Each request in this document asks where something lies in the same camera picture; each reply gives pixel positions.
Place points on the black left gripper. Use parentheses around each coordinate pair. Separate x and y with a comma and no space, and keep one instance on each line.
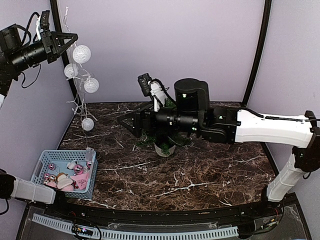
(52,48)

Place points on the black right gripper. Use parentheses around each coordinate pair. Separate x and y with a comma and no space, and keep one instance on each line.
(138,118)

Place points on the white ball string lights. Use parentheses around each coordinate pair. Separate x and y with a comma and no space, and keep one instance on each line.
(84,82)

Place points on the small green christmas tree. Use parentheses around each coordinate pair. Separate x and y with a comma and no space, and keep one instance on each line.
(164,142)

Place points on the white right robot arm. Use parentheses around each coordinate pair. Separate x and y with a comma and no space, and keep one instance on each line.
(229,125)

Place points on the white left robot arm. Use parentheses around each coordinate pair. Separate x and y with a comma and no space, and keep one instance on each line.
(15,187)

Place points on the pink bauble ornaments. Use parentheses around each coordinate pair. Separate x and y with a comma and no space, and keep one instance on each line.
(71,176)

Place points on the light blue plastic basket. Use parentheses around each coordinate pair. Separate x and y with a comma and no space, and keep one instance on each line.
(64,156)

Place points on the white perforated cable tray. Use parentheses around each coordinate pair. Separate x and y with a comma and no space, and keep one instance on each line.
(84,232)

